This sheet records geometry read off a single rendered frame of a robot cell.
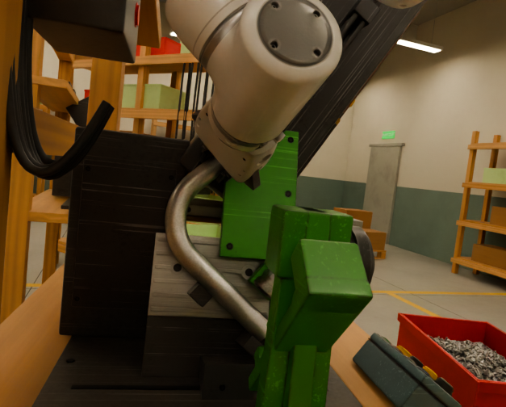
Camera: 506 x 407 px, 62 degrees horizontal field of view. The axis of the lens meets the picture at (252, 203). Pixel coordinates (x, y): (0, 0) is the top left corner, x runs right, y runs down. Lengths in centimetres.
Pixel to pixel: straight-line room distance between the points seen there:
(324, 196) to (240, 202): 1030
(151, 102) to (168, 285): 335
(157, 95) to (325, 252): 358
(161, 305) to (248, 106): 36
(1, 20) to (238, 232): 39
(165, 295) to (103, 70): 94
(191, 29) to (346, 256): 23
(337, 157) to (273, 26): 1073
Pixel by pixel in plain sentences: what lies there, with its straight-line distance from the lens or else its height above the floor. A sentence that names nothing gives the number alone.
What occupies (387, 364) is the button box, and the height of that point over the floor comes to 94.
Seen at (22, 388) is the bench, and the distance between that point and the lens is 68.
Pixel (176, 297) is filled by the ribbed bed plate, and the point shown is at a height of 101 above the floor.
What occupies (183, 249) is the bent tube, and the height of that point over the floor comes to 108.
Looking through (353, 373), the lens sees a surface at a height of 90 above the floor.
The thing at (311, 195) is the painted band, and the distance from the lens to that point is 1075.
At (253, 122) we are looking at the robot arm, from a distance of 39.
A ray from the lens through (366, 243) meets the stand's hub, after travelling 41.
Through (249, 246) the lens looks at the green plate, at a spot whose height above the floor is 109.
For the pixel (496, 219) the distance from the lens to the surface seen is 689.
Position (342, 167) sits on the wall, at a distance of 1112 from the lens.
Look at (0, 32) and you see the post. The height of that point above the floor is 131.
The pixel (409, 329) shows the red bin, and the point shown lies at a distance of 99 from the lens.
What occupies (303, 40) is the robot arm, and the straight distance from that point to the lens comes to 34.
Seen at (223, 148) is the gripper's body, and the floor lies 122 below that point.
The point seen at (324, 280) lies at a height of 112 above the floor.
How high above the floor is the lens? 120
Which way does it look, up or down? 4 degrees down
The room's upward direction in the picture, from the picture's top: 7 degrees clockwise
